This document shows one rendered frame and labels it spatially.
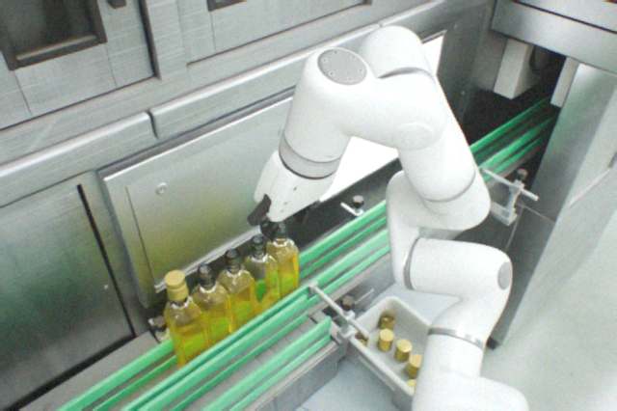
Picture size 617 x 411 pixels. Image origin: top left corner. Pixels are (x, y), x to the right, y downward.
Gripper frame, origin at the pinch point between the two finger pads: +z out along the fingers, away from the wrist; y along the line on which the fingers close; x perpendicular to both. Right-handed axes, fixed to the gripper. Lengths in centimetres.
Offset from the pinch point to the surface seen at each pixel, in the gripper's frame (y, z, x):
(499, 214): -79, 46, 14
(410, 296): -45, 57, 16
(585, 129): -100, 24, 12
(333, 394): -11, 55, 22
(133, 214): 11.7, 20.9, -22.6
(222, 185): -7.0, 24.6, -21.8
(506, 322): -100, 103, 42
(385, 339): -27, 49, 20
